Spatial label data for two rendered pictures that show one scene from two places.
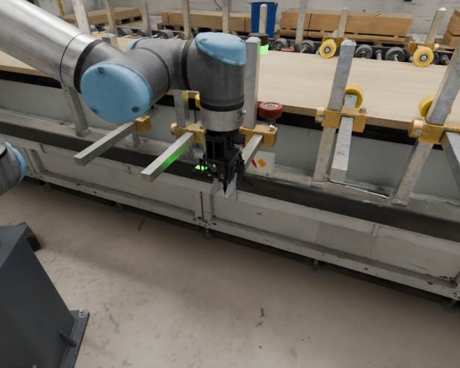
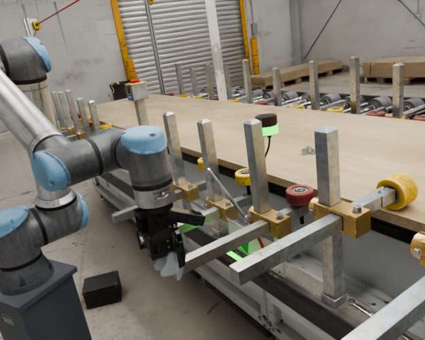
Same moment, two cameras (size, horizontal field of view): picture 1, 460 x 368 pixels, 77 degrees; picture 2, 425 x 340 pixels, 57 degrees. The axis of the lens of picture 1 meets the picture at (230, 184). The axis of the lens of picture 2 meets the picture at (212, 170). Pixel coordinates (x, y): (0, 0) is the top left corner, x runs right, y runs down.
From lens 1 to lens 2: 0.60 m
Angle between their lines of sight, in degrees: 38
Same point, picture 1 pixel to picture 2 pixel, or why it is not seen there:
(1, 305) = (31, 327)
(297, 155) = (352, 259)
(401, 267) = not seen: outside the picture
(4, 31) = (13, 129)
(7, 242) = (55, 276)
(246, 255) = not seen: outside the picture
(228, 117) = (144, 197)
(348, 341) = not seen: outside the picture
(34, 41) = (21, 135)
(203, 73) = (123, 158)
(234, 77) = (142, 163)
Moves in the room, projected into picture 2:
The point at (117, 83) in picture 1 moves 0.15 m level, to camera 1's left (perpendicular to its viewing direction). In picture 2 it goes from (40, 164) to (4, 160)
